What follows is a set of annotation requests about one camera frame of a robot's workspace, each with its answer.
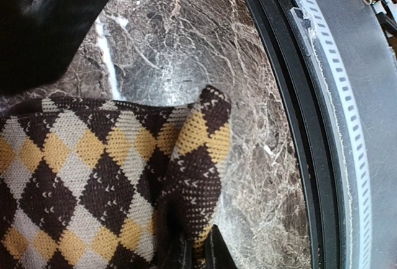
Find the white slotted cable duct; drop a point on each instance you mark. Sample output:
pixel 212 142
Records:
pixel 346 131

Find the black front rail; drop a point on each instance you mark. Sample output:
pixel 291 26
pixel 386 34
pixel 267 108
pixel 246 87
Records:
pixel 278 25

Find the brown black checkered sock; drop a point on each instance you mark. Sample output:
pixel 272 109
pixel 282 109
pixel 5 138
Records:
pixel 94 183

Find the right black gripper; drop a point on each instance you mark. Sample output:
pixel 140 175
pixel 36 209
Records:
pixel 39 39

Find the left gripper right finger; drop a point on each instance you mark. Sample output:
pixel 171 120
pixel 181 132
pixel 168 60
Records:
pixel 217 255

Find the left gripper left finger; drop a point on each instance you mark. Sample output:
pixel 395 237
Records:
pixel 179 255

